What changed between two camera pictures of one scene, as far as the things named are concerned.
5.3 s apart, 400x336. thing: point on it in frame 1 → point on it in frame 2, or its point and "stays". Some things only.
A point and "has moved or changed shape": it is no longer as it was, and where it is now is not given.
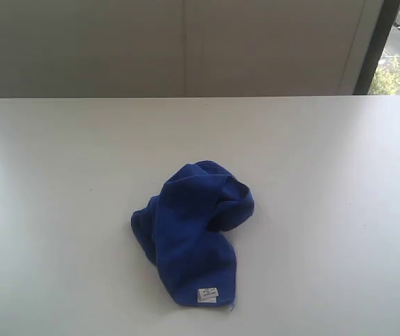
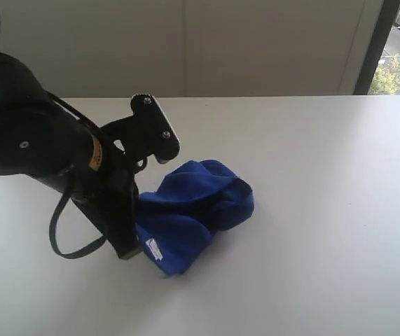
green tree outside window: [388, 78] stays
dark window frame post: [388, 14] stays
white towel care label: [207, 295] → [155, 248]
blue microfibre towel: [179, 229] has moved or changed shape
